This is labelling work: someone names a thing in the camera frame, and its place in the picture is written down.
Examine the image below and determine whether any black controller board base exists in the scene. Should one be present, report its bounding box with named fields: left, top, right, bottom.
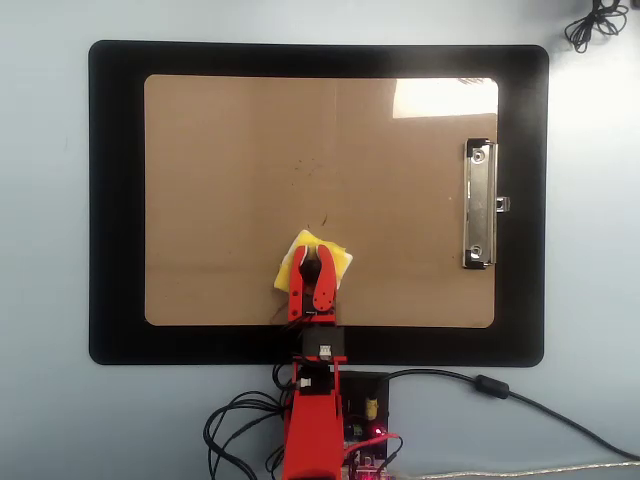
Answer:
left=340, top=371, right=392, bottom=480

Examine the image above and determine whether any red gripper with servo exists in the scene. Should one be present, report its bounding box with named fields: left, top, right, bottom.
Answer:
left=286, top=243, right=338, bottom=324

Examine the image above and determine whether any black rectangular mat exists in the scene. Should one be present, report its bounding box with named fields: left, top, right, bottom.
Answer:
left=88, top=39, right=550, bottom=367

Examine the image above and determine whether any thin red wire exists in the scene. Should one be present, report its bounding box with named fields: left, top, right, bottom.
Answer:
left=343, top=432, right=404, bottom=472

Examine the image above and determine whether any black power cable with ferrite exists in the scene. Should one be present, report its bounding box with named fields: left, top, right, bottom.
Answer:
left=386, top=368, right=640, bottom=462

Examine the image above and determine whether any tangled thin black cable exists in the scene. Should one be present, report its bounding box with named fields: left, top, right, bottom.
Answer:
left=563, top=0, right=629, bottom=53

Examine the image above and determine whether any yellow sponge with black knob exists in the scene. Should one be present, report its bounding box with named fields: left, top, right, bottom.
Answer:
left=272, top=228, right=355, bottom=294

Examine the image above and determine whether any silver metal clipboard clip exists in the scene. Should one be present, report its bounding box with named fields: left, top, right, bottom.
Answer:
left=461, top=137, right=512, bottom=271

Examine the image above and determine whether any silver braided USB cable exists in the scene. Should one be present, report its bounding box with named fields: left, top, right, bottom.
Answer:
left=393, top=461, right=640, bottom=480

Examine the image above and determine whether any black servo cable bundle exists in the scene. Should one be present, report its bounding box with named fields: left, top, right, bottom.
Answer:
left=203, top=363, right=297, bottom=480

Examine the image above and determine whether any brown clipboard board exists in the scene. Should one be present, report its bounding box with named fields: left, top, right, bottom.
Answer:
left=143, top=74, right=500, bottom=330

